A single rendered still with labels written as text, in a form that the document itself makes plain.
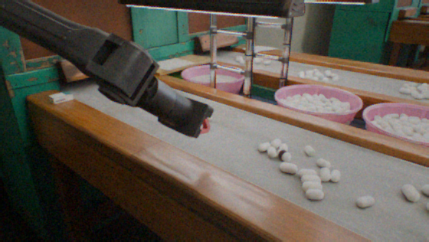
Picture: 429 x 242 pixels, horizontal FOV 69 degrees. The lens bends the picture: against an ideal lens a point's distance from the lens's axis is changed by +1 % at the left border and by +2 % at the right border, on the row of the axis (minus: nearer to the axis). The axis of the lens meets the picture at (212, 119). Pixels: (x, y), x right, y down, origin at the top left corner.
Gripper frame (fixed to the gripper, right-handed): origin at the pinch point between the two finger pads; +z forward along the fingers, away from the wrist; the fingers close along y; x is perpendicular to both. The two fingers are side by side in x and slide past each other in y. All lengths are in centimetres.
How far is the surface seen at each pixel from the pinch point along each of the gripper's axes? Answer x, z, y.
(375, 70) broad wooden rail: -58, 80, -8
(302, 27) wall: -169, 237, 118
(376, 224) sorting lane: 3.4, 8.8, -33.9
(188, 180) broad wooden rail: 10.9, -3.5, -4.1
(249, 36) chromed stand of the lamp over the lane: -33.1, 19.7, 15.2
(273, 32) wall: -135, 195, 123
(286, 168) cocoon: 0.3, 10.6, -15.5
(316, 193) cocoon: 2.7, 7.3, -23.7
